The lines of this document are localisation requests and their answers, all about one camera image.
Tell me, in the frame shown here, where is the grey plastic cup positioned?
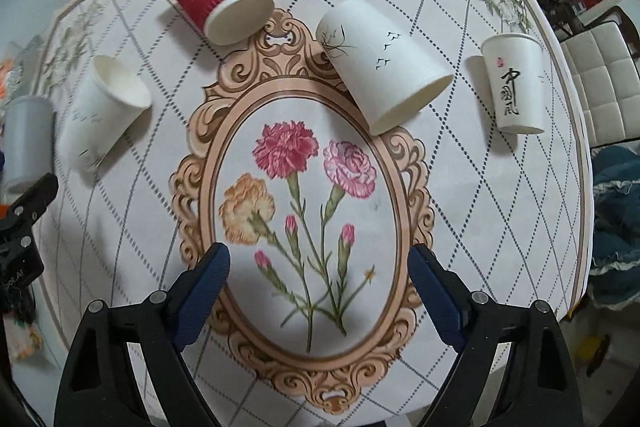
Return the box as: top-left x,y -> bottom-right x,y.
3,95 -> 54,194

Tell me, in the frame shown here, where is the white cup with calligraphy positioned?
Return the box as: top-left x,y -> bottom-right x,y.
480,32 -> 544,134

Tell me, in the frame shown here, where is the white paper cup with birds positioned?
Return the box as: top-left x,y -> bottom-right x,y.
316,0 -> 454,135

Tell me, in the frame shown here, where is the teal ruffled blanket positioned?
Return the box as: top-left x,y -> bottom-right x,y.
588,145 -> 639,311

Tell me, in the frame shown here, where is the cream padded chair right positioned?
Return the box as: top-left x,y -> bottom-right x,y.
561,22 -> 640,147

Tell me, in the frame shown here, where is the floral patterned tablecloth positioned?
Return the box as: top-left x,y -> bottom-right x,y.
37,0 -> 593,426

